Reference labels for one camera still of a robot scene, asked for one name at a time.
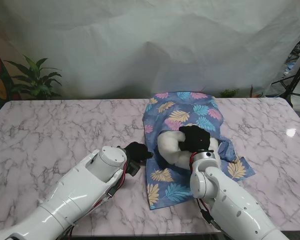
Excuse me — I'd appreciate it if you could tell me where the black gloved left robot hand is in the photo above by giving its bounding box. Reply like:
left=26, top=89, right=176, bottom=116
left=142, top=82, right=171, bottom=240
left=124, top=141, right=155, bottom=163

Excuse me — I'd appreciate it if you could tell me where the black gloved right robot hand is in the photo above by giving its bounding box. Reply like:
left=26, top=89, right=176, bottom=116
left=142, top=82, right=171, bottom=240
left=177, top=124, right=211, bottom=154

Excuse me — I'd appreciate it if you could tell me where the purple floral pillowcase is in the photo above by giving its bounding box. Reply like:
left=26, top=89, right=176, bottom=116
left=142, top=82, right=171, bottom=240
left=142, top=91, right=257, bottom=211

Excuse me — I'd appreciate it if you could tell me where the white pillow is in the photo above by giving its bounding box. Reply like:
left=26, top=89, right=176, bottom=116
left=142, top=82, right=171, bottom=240
left=156, top=130, right=220, bottom=172

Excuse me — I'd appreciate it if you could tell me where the small green plant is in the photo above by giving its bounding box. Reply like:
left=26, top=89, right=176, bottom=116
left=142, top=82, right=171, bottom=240
left=218, top=88, right=240, bottom=99

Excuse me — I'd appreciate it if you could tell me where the small orange pot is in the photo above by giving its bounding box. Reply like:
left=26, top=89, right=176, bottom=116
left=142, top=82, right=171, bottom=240
left=250, top=84, right=265, bottom=99

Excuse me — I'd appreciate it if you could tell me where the white backdrop sheet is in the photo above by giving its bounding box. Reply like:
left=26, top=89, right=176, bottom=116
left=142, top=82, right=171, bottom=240
left=0, top=0, right=300, bottom=101

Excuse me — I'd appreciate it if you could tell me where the black tripod stand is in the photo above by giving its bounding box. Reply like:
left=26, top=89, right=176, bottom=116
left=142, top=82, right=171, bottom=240
left=271, top=42, right=300, bottom=109

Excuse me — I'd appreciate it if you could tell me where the large green leafy plant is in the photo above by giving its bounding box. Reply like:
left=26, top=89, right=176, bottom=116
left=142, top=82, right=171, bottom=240
left=3, top=54, right=63, bottom=100

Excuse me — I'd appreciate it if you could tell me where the red black left arm cable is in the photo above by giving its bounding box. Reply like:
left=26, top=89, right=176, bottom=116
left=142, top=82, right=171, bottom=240
left=63, top=159, right=130, bottom=240

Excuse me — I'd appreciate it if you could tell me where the red black arm cable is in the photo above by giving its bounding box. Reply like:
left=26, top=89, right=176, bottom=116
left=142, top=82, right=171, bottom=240
left=189, top=152, right=222, bottom=230
left=63, top=159, right=130, bottom=240

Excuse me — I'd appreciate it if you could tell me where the red black right arm cable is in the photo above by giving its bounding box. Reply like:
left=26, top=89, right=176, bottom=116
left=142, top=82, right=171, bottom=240
left=189, top=152, right=222, bottom=230

